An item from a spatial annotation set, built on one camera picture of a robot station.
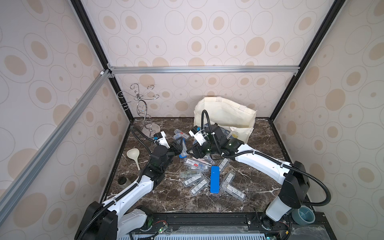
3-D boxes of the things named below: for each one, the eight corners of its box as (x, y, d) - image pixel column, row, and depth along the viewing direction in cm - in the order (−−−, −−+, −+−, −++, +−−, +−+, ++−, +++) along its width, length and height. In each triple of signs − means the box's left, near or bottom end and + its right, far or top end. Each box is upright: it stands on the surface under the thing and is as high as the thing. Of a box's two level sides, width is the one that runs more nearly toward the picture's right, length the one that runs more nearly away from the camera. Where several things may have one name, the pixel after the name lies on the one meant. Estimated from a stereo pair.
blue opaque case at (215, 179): (209, 192, 85) (209, 191, 83) (210, 167, 95) (211, 165, 93) (219, 193, 84) (219, 192, 83) (219, 168, 95) (219, 166, 93)
